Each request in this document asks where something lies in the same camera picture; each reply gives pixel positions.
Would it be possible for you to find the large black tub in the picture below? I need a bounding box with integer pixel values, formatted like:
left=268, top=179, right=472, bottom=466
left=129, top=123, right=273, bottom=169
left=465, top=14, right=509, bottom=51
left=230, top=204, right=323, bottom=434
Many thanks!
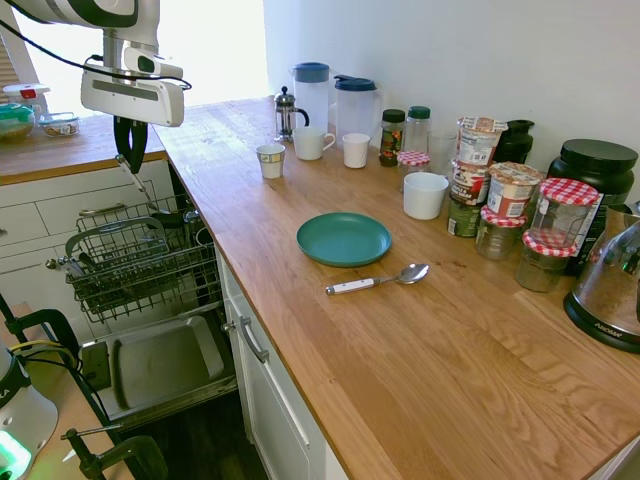
left=546, top=139, right=639, bottom=277

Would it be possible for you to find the dark spice jar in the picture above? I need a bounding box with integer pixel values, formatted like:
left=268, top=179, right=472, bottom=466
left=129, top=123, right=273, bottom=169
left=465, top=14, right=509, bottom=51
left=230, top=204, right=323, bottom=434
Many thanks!
left=378, top=108, right=407, bottom=168

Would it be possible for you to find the glass bowl green lid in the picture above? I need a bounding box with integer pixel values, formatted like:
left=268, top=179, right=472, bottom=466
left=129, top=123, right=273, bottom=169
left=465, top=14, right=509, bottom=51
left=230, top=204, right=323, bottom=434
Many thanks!
left=0, top=103, right=38, bottom=144

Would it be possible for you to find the wire dishwasher rack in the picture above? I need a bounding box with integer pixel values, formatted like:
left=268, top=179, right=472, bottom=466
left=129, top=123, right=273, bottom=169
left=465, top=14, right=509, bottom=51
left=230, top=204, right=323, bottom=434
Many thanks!
left=64, top=194, right=224, bottom=326

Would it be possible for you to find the open dishwasher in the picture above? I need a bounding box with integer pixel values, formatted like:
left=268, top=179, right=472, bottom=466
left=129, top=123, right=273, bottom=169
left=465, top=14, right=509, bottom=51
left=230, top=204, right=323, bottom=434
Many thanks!
left=64, top=159, right=239, bottom=432

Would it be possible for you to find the yellow cable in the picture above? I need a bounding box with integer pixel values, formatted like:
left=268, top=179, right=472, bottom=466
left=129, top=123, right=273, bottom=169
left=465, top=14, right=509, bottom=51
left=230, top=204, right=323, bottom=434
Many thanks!
left=9, top=339, right=67, bottom=359

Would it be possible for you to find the glass French press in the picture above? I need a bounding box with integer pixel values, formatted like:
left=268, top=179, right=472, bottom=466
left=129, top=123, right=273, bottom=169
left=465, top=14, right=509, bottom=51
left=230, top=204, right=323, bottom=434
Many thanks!
left=273, top=85, right=311, bottom=144

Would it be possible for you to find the steel drawer handle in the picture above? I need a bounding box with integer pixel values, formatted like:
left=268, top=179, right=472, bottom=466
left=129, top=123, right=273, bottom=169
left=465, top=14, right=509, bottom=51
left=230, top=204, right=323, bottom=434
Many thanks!
left=237, top=315, right=271, bottom=365

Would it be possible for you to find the steel corner cabinet handle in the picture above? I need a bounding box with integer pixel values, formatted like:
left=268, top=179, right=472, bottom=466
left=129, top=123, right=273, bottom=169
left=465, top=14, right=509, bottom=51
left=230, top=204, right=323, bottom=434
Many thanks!
left=78, top=202, right=131, bottom=218

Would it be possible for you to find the clear drinking glass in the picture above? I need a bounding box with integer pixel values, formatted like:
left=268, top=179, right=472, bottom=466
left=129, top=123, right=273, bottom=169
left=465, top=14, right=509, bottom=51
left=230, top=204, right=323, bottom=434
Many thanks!
left=427, top=130, right=459, bottom=177

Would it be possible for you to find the small glass container blue lid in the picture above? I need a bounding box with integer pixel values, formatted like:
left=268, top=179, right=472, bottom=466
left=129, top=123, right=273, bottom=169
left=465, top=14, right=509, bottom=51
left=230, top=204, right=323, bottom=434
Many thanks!
left=38, top=111, right=82, bottom=138

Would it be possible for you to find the white handleless cup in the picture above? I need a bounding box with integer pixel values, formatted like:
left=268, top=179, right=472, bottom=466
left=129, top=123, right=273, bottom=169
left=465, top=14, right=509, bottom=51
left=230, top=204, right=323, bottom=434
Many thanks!
left=402, top=172, right=450, bottom=221

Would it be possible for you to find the plain white paper cup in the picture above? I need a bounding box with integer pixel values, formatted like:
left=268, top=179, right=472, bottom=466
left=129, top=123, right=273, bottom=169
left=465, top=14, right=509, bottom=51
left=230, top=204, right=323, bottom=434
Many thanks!
left=341, top=132, right=372, bottom=170

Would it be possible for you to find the teal plastic plate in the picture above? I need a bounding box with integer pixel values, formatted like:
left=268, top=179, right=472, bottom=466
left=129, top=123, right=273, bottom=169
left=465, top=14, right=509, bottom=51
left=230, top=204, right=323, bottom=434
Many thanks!
left=295, top=212, right=393, bottom=268

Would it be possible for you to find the grey cutlery basket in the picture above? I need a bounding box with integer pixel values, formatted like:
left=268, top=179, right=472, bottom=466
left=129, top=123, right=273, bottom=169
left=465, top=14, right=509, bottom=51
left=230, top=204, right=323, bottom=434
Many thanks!
left=64, top=215, right=172, bottom=304

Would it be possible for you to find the clear pitcher spouted blue lid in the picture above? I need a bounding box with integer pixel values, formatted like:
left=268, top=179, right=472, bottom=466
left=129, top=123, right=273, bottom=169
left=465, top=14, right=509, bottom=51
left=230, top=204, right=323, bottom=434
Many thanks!
left=333, top=74, right=382, bottom=146

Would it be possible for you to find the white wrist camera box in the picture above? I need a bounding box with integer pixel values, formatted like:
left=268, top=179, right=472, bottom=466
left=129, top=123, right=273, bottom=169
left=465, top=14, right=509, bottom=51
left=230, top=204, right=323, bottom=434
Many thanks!
left=122, top=45, right=184, bottom=79

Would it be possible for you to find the clear bottle green cap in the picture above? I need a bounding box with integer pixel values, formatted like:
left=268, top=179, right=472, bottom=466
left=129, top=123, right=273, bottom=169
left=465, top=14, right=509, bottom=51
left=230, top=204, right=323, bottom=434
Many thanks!
left=403, top=105, right=432, bottom=154

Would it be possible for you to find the large jar red checkered lid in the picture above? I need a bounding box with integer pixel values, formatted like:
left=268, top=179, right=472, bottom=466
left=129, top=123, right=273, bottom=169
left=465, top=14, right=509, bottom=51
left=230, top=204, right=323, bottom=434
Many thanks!
left=528, top=177, right=600, bottom=249

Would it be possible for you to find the black bottle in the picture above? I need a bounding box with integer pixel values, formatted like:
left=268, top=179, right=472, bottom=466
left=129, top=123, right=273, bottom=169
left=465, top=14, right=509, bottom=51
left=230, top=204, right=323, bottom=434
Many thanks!
left=494, top=119, right=536, bottom=165

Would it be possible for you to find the yogurt cup on jar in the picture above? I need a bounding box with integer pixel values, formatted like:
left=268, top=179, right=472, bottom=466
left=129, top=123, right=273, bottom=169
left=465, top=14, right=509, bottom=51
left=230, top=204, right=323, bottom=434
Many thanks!
left=487, top=161, right=544, bottom=218

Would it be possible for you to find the white corner cabinet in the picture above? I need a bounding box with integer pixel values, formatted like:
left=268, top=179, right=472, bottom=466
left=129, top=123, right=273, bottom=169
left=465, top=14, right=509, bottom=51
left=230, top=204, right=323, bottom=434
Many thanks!
left=0, top=152, right=181, bottom=341

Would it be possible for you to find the wooden robot mounting board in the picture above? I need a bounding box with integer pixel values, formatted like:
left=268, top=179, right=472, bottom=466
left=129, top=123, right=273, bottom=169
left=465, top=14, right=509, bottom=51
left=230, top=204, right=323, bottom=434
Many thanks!
left=0, top=299, right=139, bottom=480

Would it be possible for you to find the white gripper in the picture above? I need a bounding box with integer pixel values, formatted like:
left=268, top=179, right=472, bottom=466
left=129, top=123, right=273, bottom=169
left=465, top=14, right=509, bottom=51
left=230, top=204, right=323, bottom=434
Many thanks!
left=80, top=69, right=186, bottom=174

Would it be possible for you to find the white-handled steel spoon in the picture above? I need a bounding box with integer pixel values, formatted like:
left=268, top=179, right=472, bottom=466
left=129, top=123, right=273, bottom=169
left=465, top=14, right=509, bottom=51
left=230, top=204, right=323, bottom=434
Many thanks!
left=325, top=262, right=431, bottom=297

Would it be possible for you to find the red printed yogurt cup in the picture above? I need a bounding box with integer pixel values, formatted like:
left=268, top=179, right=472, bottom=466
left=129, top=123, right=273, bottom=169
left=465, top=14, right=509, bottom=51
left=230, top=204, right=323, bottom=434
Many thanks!
left=451, top=159, right=491, bottom=206

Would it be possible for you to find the glass jar red checkered lid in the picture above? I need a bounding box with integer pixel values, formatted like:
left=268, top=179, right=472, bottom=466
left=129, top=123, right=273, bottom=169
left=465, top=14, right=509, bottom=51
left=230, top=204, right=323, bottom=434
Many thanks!
left=514, top=232, right=577, bottom=294
left=474, top=204, right=528, bottom=262

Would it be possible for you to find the steel electric kettle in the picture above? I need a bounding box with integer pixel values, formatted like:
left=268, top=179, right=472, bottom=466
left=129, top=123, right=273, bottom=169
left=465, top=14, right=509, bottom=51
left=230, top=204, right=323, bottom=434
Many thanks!
left=563, top=199, right=640, bottom=354

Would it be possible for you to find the small jar red checkered lid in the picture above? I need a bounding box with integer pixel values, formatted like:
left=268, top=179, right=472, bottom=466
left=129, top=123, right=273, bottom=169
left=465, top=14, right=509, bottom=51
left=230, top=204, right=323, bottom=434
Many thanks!
left=397, top=150, right=432, bottom=194

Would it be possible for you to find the white-handled steel fork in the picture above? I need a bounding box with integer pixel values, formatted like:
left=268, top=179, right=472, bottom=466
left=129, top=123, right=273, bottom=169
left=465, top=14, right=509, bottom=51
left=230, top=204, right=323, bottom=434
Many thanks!
left=114, top=153, right=162, bottom=214

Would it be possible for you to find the dark green can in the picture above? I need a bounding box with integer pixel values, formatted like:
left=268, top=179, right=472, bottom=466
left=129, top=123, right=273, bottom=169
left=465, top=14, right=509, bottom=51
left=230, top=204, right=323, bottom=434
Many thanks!
left=446, top=194, right=484, bottom=239

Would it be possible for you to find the black C-clamp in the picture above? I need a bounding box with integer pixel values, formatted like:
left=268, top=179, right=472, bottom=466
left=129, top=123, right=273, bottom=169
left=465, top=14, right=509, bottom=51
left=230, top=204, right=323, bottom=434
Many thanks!
left=59, top=424, right=169, bottom=480
left=0, top=307, right=82, bottom=384

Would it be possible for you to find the white ceramic mug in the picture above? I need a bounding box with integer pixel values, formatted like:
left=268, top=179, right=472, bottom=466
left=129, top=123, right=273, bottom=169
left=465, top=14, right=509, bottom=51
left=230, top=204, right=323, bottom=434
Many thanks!
left=292, top=126, right=337, bottom=162

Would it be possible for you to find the white yogurt cup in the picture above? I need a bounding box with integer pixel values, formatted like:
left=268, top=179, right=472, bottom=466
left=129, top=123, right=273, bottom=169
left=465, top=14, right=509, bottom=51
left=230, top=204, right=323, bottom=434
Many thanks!
left=457, top=116, right=509, bottom=166

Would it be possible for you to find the container white lid red tab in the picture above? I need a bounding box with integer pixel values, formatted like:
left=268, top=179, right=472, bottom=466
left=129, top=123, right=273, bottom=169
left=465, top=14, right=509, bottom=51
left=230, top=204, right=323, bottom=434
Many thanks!
left=2, top=83, right=52, bottom=109

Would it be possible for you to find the patterned white paper cup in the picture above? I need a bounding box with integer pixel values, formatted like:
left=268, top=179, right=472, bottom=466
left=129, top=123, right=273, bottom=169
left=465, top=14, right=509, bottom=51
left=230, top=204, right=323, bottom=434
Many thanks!
left=255, top=143, right=287, bottom=180

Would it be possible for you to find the clear pitcher round blue lid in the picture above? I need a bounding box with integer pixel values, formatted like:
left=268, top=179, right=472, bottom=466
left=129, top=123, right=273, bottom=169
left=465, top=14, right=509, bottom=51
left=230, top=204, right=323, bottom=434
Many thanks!
left=292, top=61, right=331, bottom=132

